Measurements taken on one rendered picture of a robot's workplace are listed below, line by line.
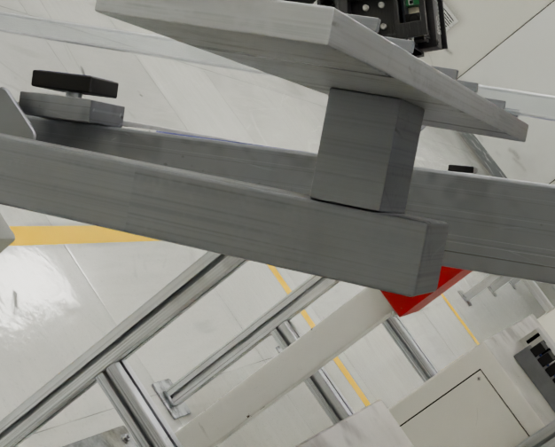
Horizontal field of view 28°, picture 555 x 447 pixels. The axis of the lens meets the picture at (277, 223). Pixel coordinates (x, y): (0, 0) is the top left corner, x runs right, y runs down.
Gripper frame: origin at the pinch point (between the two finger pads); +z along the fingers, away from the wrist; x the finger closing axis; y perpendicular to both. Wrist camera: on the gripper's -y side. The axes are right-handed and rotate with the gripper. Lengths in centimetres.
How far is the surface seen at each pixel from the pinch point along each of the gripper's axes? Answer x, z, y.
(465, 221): -9.9, 5.1, 9.8
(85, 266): 134, 3, -103
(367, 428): 48, 28, -16
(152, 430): 60, 28, -51
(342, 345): 94, 21, -33
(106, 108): -10.7, -5.7, -15.1
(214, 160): -10.0, -1.0, -7.5
